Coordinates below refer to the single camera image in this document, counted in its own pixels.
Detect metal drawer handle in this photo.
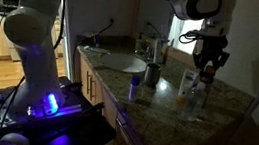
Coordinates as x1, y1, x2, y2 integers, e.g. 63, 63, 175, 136
112, 117, 149, 145

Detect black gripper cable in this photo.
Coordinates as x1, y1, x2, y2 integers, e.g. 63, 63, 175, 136
178, 28, 207, 47

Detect white oval sink basin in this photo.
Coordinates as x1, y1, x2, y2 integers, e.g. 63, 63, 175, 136
99, 50, 149, 76

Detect wood framed mirror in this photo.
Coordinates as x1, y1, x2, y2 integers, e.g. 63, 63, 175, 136
163, 13, 211, 72

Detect soap dispenser bottle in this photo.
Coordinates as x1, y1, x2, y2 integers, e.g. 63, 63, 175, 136
134, 31, 146, 55

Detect clear plastic bottle white cap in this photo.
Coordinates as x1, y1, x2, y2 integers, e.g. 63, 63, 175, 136
182, 79, 209, 124

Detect wooden vanity cabinet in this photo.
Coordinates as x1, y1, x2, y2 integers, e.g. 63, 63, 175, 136
66, 54, 172, 145

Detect white door frame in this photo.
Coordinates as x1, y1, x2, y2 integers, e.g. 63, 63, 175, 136
52, 0, 84, 81

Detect white lotion tube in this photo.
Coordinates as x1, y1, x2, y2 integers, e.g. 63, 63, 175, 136
176, 67, 201, 105

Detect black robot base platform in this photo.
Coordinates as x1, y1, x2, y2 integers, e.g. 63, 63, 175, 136
0, 67, 124, 145

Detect white toothbrush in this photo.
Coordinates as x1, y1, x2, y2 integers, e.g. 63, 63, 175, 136
83, 44, 110, 55

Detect stainless steel cup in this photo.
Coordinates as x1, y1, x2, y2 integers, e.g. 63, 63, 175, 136
143, 62, 164, 89

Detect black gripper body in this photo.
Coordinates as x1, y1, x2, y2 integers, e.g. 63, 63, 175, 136
191, 32, 233, 72

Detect black cable with plug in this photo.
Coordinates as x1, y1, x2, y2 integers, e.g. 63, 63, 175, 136
145, 21, 164, 36

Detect black wall outlet cable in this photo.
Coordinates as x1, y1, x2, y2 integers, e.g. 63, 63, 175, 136
71, 13, 116, 58

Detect chrome faucet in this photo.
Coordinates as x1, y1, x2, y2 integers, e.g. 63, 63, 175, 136
150, 35, 171, 65

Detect white kitchen stove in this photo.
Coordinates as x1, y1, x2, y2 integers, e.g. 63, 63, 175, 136
6, 45, 24, 63

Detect round gray knob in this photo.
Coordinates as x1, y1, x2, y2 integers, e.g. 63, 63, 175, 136
0, 130, 32, 145

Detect small bottle purple cap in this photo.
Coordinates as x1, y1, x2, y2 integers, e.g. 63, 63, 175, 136
128, 74, 142, 104

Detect metal cabinet door handle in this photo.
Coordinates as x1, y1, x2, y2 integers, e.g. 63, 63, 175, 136
82, 71, 92, 95
87, 76, 100, 103

